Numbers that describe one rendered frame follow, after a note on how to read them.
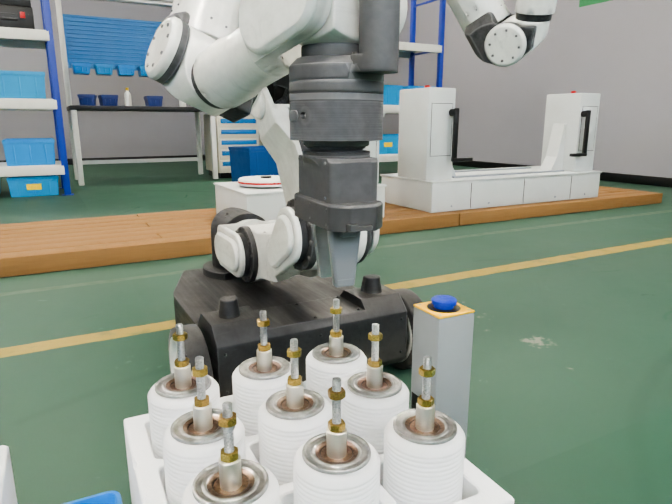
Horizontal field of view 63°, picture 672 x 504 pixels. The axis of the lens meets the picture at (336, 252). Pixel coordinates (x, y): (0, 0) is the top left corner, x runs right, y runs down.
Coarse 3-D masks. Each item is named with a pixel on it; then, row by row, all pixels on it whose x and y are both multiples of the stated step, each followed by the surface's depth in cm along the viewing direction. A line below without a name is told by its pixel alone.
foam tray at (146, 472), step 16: (304, 384) 90; (224, 400) 85; (144, 416) 81; (128, 432) 77; (144, 432) 76; (128, 448) 75; (144, 448) 73; (256, 448) 75; (128, 464) 80; (144, 464) 69; (160, 464) 69; (464, 464) 69; (144, 480) 66; (160, 480) 66; (464, 480) 67; (480, 480) 66; (144, 496) 63; (160, 496) 63; (288, 496) 64; (384, 496) 63; (464, 496) 68; (480, 496) 63; (496, 496) 63
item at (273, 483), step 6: (270, 474) 56; (192, 480) 55; (270, 480) 55; (276, 480) 56; (270, 486) 54; (276, 486) 55; (186, 492) 54; (270, 492) 54; (276, 492) 54; (186, 498) 53; (192, 498) 53; (264, 498) 53; (270, 498) 53; (276, 498) 54
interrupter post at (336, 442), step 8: (328, 432) 58; (344, 432) 58; (328, 440) 59; (336, 440) 58; (344, 440) 59; (328, 448) 59; (336, 448) 58; (344, 448) 59; (328, 456) 59; (336, 456) 59; (344, 456) 59
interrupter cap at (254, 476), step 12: (204, 468) 57; (216, 468) 57; (252, 468) 57; (264, 468) 56; (204, 480) 55; (216, 480) 55; (252, 480) 55; (264, 480) 55; (192, 492) 53; (204, 492) 53; (216, 492) 53; (228, 492) 53; (240, 492) 53; (252, 492) 53; (264, 492) 53
